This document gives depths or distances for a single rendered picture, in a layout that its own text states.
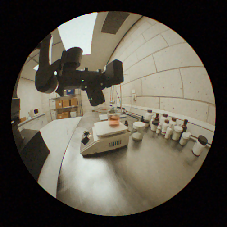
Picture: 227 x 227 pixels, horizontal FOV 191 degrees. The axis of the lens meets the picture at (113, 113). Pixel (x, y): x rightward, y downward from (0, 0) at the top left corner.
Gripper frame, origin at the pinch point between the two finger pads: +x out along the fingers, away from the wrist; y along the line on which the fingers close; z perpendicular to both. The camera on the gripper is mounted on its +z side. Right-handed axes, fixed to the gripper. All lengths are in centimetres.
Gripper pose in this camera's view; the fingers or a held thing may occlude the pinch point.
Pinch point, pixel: (112, 82)
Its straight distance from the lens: 24.1
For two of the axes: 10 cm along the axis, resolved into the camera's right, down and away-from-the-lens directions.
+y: 6.3, 1.5, -7.6
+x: 7.8, -1.7, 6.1
